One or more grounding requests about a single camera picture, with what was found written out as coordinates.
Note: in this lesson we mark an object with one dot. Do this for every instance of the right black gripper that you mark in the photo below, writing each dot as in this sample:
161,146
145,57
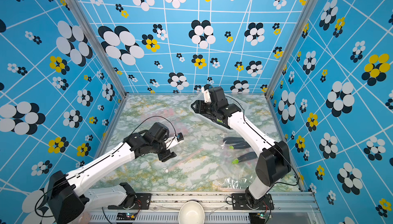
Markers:
200,106

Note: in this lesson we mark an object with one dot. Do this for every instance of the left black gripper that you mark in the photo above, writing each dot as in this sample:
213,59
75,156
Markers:
168,155

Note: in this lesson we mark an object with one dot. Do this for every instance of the dark purple eggplant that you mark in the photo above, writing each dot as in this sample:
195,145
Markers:
242,145

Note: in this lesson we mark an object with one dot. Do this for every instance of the clear pink-dotted zip bag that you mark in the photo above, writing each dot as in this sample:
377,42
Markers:
233,176

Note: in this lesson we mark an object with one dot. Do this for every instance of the eggplant with green stem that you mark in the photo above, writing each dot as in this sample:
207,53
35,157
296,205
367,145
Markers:
244,158

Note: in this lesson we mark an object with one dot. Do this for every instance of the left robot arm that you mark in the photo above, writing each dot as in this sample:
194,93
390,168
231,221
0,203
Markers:
69,195

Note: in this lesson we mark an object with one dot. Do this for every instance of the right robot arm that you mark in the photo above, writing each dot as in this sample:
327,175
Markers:
273,157

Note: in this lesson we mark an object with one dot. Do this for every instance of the white plastic basket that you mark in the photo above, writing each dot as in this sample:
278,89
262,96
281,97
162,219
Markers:
223,107

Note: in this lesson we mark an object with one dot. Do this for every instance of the white bowl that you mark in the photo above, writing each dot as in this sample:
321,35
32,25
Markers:
191,212

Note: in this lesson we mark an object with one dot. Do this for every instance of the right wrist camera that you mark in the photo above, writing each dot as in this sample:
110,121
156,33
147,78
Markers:
206,95

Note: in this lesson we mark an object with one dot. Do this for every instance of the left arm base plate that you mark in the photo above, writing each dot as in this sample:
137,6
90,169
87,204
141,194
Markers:
140,201

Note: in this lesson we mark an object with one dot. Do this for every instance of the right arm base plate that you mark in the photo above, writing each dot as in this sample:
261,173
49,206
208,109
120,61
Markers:
245,201

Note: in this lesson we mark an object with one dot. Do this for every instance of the aluminium front rail frame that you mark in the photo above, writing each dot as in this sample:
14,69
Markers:
212,208

